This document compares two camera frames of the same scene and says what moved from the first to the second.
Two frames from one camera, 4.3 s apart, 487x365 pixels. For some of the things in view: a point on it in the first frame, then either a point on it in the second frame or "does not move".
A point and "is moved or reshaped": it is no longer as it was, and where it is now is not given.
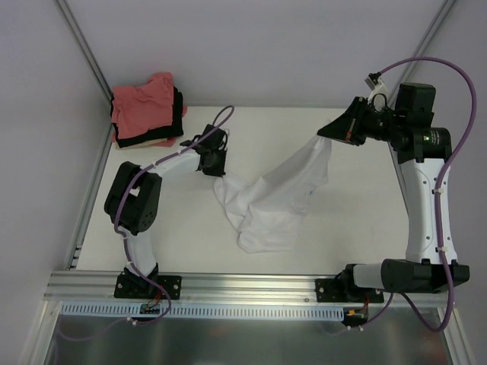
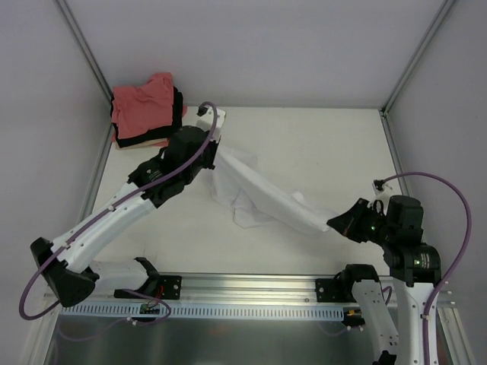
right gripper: (358, 124) → (360, 220)
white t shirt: (265, 211) is moved or reshaped
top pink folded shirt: (137, 109) does not move
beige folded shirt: (141, 144) does not move
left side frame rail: (77, 236) does not move
